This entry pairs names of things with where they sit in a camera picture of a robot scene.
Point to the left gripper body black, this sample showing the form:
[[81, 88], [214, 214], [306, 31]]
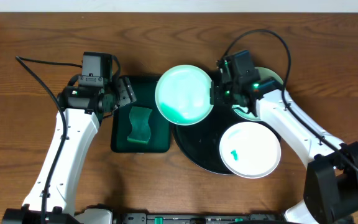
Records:
[[124, 93]]

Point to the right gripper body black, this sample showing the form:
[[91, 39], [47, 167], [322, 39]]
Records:
[[227, 94]]

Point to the white plate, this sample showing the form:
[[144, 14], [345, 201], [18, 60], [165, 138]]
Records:
[[273, 74], [182, 95], [250, 150]]

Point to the green scrubbing sponge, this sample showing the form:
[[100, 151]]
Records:
[[139, 120]]

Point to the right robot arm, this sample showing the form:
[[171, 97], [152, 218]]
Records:
[[331, 185]]

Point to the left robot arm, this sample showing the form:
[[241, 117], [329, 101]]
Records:
[[52, 198]]

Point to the black rectangular tray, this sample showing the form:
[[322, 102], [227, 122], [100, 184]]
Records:
[[144, 89]]

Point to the black round tray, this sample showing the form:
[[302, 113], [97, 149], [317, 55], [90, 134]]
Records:
[[200, 142]]

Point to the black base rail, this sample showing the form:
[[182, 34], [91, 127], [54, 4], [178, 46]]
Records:
[[143, 218]]

